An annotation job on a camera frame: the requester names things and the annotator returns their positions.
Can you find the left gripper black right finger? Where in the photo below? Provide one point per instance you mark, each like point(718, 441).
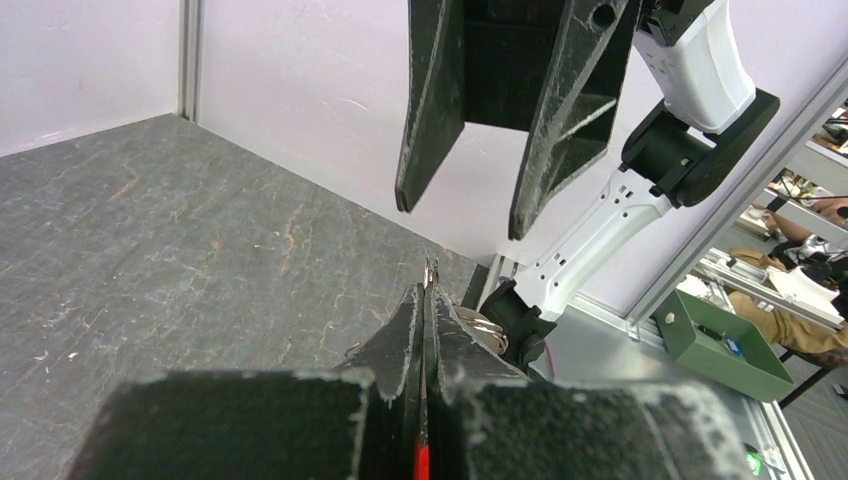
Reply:
point(603, 430)

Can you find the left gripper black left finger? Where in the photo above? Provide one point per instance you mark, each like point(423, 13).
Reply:
point(357, 420)

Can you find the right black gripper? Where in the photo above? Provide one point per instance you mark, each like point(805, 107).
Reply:
point(553, 68)

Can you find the metal keyring holder red handle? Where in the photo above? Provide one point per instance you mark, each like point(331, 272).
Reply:
point(426, 362)

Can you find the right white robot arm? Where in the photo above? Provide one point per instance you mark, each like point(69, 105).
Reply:
point(709, 115)

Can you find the green tag keys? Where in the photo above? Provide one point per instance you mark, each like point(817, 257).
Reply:
point(761, 465)

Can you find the green metal bin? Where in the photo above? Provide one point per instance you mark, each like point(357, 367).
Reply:
point(722, 346)

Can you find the seated person in background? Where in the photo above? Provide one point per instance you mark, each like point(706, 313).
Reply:
point(808, 272)

